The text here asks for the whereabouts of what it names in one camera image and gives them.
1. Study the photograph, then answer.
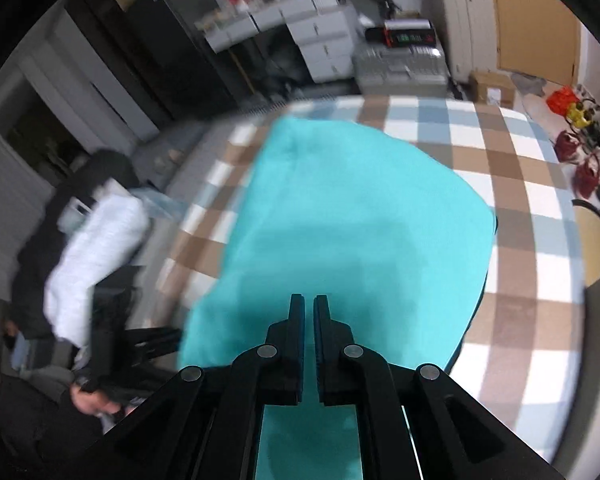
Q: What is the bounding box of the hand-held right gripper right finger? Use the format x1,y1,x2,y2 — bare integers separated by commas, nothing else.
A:
313,294,568,480

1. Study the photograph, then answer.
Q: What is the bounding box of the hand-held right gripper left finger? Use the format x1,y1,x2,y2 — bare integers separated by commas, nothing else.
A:
97,293,307,480

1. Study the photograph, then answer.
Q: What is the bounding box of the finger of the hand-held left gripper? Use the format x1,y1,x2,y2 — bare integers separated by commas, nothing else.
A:
127,341,183,363
125,326,181,343

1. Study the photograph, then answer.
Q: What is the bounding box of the teal hooded zip jacket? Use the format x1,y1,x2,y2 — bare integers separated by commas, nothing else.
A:
180,115,498,480

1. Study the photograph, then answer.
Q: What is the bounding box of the person's left forearm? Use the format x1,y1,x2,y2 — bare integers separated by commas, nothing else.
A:
0,375,106,476

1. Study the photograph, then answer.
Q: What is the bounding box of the person's left hand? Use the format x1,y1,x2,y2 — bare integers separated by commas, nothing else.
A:
71,379,131,422

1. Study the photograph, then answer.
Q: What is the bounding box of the white folded cloth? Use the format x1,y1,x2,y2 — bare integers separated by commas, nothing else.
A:
45,195,148,348

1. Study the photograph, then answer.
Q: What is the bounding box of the blue plaid cloth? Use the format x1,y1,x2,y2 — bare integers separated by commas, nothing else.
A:
130,187,186,221

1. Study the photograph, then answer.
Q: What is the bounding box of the white curtain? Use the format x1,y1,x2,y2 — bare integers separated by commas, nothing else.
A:
0,110,61,286

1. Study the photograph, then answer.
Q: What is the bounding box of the black cloth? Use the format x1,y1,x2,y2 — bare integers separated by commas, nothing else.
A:
17,150,141,341

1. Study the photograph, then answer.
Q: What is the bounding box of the dark glass window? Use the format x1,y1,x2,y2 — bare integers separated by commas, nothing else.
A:
0,77,88,186

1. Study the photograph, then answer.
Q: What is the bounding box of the white wardrobe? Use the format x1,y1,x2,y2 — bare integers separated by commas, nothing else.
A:
20,25,161,146

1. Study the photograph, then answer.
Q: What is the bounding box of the checkered bed sheet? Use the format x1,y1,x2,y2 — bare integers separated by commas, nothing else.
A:
145,95,588,466

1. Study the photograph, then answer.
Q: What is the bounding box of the black bag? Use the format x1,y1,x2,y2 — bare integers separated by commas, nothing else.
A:
260,35,311,96

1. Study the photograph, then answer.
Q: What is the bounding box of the silver ribbed suitcase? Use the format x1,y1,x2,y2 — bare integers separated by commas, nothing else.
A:
352,42,451,96

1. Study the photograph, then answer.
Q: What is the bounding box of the tall dark cabinet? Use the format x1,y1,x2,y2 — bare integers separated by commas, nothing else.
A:
62,0,181,131

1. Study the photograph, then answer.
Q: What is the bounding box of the white drawer dresser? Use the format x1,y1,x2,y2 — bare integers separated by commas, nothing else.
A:
205,0,358,83

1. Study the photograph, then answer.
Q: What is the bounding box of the black refrigerator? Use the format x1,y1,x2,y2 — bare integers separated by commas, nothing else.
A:
125,0,251,121

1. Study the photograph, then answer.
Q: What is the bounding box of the small closed cardboard box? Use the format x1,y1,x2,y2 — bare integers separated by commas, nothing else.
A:
469,71,517,107

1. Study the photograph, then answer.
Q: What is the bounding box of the black and red shoe box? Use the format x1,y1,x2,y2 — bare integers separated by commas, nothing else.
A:
364,17,438,48

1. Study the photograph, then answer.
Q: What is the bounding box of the pile of dresser clutter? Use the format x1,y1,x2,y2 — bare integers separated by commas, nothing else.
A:
195,0,291,36

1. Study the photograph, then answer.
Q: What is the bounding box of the red plastic bag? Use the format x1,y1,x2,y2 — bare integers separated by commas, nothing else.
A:
545,86,581,116

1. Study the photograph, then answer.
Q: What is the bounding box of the white hard suitcase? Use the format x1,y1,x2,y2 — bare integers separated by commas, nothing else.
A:
427,0,501,83

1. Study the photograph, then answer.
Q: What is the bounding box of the yellow bag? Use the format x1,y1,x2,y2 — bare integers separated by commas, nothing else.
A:
565,101,593,128

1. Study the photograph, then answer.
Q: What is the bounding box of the tan wooden door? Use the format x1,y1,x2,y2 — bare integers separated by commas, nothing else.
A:
480,0,581,86

